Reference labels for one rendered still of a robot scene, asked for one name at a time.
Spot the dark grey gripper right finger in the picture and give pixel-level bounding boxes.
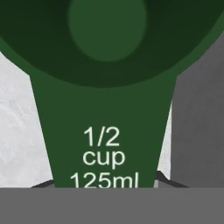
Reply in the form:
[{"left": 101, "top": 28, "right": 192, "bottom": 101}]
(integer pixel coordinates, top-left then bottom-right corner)
[{"left": 153, "top": 171, "right": 189, "bottom": 189}]

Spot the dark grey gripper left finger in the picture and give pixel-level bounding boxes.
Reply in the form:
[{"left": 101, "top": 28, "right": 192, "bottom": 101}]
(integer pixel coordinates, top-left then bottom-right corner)
[{"left": 30, "top": 179, "right": 56, "bottom": 189}]

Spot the green measuring cup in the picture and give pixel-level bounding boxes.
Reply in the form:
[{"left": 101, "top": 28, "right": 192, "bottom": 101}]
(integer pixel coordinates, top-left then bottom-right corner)
[{"left": 0, "top": 0, "right": 224, "bottom": 189}]

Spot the grey sink basin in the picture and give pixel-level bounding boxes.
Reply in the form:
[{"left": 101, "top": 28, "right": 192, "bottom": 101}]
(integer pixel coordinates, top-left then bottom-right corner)
[{"left": 170, "top": 38, "right": 224, "bottom": 189}]

